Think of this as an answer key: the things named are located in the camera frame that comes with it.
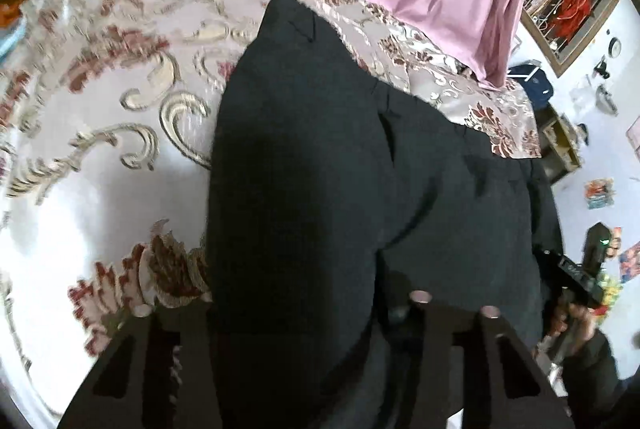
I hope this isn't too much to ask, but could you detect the red hanging cloth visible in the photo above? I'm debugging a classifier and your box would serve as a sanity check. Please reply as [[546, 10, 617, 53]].
[[550, 0, 593, 40]]

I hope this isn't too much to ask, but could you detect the person's right forearm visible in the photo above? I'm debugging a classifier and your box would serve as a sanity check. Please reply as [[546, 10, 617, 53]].
[[550, 334, 623, 429]]

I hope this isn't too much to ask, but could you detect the colourful wall poster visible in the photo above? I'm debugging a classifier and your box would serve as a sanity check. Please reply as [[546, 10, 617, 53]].
[[584, 178, 615, 210], [619, 243, 640, 282]]

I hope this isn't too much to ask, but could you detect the wooden shelf unit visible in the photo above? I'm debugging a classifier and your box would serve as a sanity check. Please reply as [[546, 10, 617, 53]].
[[537, 104, 586, 184]]

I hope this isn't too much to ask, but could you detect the person's right hand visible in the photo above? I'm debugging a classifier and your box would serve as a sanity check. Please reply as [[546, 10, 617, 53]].
[[544, 293, 600, 358]]

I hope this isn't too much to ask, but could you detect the dark blue bag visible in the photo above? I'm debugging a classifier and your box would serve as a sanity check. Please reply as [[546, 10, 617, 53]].
[[507, 63, 555, 110]]

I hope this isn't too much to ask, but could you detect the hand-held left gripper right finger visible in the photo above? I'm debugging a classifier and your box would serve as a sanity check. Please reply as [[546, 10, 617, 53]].
[[390, 290, 576, 429]]

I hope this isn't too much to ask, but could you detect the black padded jacket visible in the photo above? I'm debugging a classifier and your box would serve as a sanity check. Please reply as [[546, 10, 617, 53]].
[[202, 0, 566, 429]]

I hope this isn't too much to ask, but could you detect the floral patterned bedspread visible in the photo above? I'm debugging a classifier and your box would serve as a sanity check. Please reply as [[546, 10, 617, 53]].
[[0, 0, 543, 415]]

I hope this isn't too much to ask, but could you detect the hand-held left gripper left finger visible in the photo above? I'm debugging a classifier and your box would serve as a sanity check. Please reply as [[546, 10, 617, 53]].
[[57, 293, 224, 429]]

